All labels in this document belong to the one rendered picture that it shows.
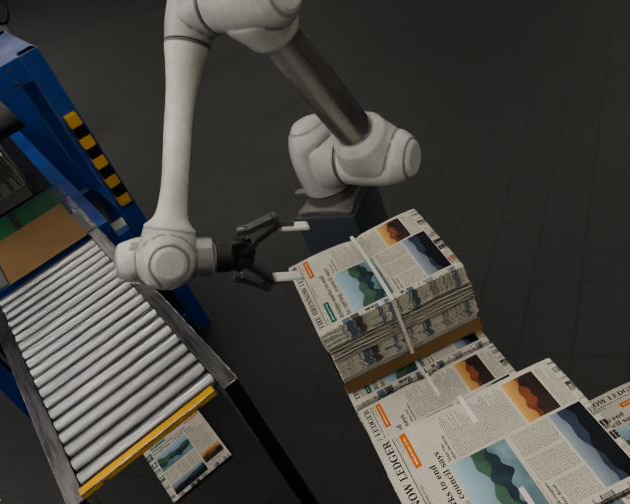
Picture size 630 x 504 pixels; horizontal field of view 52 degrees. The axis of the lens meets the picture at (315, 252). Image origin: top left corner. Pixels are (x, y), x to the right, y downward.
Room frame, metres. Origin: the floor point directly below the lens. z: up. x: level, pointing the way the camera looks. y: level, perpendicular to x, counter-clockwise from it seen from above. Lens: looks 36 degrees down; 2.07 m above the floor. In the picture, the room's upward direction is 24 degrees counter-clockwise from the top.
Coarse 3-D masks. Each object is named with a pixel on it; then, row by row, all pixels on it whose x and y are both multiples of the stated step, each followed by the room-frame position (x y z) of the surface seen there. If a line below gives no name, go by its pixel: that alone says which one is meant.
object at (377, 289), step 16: (352, 256) 1.32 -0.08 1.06; (368, 256) 1.29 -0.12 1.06; (368, 272) 1.23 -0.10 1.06; (384, 272) 1.20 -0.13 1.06; (400, 288) 1.13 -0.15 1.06; (384, 304) 1.10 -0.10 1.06; (400, 304) 1.11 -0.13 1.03; (400, 336) 1.11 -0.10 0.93; (416, 336) 1.11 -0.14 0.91; (400, 352) 1.11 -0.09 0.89
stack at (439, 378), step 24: (480, 336) 1.10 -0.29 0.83; (432, 360) 1.09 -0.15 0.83; (456, 360) 1.06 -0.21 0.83; (480, 360) 1.03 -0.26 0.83; (504, 360) 1.00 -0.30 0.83; (384, 384) 1.09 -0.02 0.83; (408, 384) 1.07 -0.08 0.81; (432, 384) 1.02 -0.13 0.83; (456, 384) 1.00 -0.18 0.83; (480, 384) 0.97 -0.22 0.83; (360, 408) 1.06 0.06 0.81; (384, 408) 1.02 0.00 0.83; (408, 408) 0.99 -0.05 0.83; (432, 408) 0.96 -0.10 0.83; (384, 432) 0.96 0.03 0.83
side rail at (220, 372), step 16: (96, 240) 2.49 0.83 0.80; (112, 256) 2.30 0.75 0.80; (144, 288) 1.99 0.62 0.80; (160, 304) 1.85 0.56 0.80; (176, 320) 1.73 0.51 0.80; (192, 336) 1.61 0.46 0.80; (192, 352) 1.54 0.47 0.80; (208, 352) 1.51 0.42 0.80; (208, 368) 1.44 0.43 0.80; (224, 368) 1.42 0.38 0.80; (224, 384) 1.35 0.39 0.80; (240, 384) 1.36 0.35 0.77; (240, 400) 1.35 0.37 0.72
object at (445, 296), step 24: (408, 216) 1.37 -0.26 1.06; (384, 240) 1.32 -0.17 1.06; (408, 240) 1.27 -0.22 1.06; (432, 240) 1.24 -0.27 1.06; (384, 264) 1.23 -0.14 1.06; (408, 264) 1.19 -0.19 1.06; (432, 264) 1.16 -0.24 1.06; (456, 264) 1.13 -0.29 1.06; (408, 288) 1.12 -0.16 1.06; (432, 288) 1.11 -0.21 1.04; (456, 288) 1.11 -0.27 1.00; (432, 312) 1.11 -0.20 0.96; (456, 312) 1.12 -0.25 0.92; (432, 336) 1.11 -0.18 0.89
